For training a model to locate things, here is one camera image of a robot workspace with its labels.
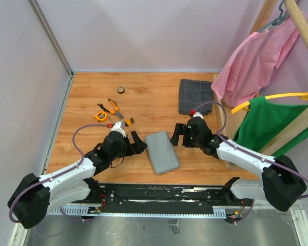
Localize grey plastic tool case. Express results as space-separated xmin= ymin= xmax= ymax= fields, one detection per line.
xmin=145 ymin=131 xmax=180 ymax=175

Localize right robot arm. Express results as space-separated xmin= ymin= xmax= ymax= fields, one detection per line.
xmin=144 ymin=116 xmax=307 ymax=212

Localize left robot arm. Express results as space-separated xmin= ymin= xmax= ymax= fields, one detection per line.
xmin=7 ymin=132 xmax=140 ymax=229

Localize hex key set orange holder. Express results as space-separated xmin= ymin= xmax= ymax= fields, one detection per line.
xmin=125 ymin=118 xmax=135 ymax=127

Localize yellow tape measure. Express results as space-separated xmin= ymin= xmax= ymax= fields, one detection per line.
xmin=94 ymin=111 xmax=108 ymax=122

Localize orange black pliers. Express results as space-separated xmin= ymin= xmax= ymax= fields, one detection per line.
xmin=98 ymin=98 xmax=124 ymax=119

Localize wooden clothes rack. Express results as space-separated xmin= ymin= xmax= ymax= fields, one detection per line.
xmin=212 ymin=0 xmax=308 ymax=170

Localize dark grey checked cloth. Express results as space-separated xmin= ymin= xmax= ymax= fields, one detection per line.
xmin=178 ymin=79 xmax=214 ymax=115

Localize green shirt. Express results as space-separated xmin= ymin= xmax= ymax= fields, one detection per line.
xmin=233 ymin=96 xmax=308 ymax=152

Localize pink shirt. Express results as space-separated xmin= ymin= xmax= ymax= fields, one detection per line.
xmin=211 ymin=18 xmax=299 ymax=108

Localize yellow clothes hanger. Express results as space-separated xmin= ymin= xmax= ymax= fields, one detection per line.
xmin=231 ymin=92 xmax=308 ymax=114

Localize teal clothes hanger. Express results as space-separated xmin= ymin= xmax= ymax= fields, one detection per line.
xmin=256 ymin=0 xmax=291 ymax=33

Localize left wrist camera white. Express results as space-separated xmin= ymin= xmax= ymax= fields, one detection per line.
xmin=111 ymin=121 xmax=126 ymax=137

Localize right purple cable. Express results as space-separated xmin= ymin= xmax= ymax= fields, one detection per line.
xmin=189 ymin=101 xmax=308 ymax=199

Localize purple cable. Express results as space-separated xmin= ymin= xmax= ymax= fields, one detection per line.
xmin=9 ymin=123 xmax=112 ymax=223
xmin=189 ymin=101 xmax=308 ymax=199

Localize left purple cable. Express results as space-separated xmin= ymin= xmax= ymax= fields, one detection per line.
xmin=9 ymin=123 xmax=112 ymax=223

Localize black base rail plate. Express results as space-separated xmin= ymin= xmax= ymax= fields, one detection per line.
xmin=73 ymin=183 xmax=252 ymax=215

